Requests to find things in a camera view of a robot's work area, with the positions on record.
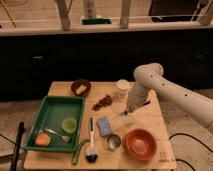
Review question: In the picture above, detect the yellow food piece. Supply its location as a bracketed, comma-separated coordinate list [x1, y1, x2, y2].
[76, 85, 87, 95]

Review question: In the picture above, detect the dark brown bowl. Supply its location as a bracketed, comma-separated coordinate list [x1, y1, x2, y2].
[71, 79, 91, 97]

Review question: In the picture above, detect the blue sponge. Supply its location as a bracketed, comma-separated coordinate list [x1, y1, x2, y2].
[96, 117, 112, 137]

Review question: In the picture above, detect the black pole stand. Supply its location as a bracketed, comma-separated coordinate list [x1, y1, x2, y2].
[10, 122, 25, 171]

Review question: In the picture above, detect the metal spoon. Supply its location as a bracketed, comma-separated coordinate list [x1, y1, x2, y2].
[44, 128, 71, 142]

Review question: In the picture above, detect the red yellow apple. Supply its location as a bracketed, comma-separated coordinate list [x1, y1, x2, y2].
[35, 133, 51, 147]

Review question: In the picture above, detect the green plastic tray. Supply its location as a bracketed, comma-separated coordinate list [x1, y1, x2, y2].
[25, 96, 85, 153]

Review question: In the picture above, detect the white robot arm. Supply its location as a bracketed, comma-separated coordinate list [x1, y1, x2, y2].
[123, 63, 213, 134]

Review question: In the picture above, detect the green plastic cup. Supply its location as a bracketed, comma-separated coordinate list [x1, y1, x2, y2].
[62, 117, 77, 134]

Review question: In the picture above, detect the black floor cable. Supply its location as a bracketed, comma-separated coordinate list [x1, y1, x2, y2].
[168, 132, 213, 171]

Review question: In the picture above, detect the white paper cup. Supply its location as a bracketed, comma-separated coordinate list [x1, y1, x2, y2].
[116, 79, 130, 95]

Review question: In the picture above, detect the orange bowl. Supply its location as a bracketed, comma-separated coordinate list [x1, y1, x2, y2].
[123, 129, 157, 161]

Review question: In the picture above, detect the green black box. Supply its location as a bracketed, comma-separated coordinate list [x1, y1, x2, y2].
[82, 18, 112, 25]

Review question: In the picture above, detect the small metal cup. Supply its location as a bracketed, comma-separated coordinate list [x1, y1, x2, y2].
[107, 134, 121, 151]

